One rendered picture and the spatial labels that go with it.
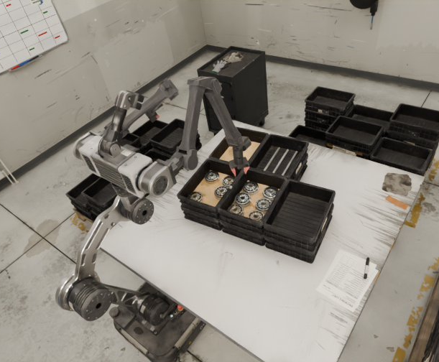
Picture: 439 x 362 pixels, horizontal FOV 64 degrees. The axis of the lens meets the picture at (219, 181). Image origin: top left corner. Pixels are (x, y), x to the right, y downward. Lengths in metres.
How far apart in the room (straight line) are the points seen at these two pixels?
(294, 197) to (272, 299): 0.65
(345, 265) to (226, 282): 0.67
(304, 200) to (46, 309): 2.23
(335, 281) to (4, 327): 2.56
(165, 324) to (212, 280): 0.59
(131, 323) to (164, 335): 0.26
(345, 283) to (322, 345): 0.37
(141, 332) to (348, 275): 1.38
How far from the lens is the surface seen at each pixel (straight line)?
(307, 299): 2.00
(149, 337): 2.55
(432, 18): 4.81
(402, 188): 2.58
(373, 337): 2.74
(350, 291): 2.05
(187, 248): 2.24
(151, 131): 3.91
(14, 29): 4.48
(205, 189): 2.38
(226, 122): 1.83
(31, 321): 3.33
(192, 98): 1.65
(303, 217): 2.15
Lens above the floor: 2.47
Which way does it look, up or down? 43 degrees down
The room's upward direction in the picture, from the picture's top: 11 degrees counter-clockwise
